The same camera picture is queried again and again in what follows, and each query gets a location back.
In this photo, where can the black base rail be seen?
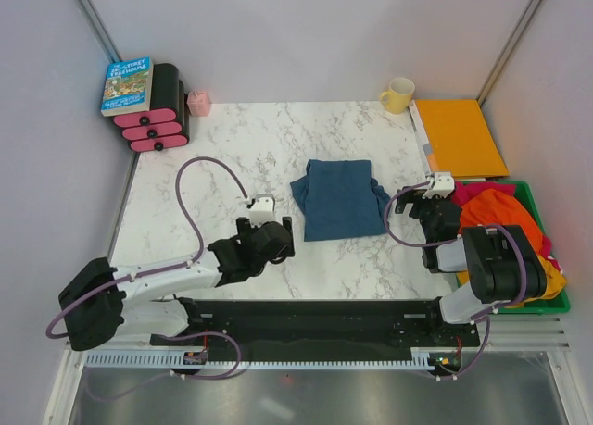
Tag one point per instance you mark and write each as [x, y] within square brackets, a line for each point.
[317, 330]

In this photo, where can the green plastic bin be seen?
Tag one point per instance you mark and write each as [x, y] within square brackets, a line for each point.
[560, 303]

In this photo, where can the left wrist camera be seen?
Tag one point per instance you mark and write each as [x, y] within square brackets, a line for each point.
[261, 210]

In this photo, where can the magenta t shirt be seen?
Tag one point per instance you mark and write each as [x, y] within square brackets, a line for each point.
[465, 192]

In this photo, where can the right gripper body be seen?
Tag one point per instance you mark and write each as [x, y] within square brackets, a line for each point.
[422, 209]

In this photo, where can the black pink organizer rack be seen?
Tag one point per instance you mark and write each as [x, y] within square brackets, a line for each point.
[166, 124]

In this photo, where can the orange folder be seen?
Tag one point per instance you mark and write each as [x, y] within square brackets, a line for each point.
[461, 140]

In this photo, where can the yellow t shirt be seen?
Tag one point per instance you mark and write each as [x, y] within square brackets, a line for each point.
[555, 281]

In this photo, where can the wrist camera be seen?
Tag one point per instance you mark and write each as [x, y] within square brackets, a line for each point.
[440, 185]
[261, 210]

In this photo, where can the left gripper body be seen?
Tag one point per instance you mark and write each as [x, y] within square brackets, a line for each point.
[245, 229]

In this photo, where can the blue t shirt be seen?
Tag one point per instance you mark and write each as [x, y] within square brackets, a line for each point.
[340, 200]

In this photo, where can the orange t shirt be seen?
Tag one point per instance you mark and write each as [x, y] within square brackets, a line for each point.
[495, 207]

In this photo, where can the white board under folder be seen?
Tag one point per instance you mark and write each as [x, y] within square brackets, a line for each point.
[426, 150]

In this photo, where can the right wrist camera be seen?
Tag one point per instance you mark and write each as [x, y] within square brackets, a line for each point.
[440, 185]

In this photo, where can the small pink box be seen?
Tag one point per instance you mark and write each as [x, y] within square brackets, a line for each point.
[199, 104]

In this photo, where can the blue treehouse book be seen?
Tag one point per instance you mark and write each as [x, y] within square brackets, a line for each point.
[128, 87]

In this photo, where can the white slotted cable duct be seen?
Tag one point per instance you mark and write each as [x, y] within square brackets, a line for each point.
[177, 359]

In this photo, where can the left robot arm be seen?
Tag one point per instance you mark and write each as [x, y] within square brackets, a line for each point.
[103, 301]

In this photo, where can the yellow mug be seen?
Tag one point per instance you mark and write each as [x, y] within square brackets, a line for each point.
[397, 96]

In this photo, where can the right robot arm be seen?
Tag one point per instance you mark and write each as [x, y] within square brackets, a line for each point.
[503, 268]

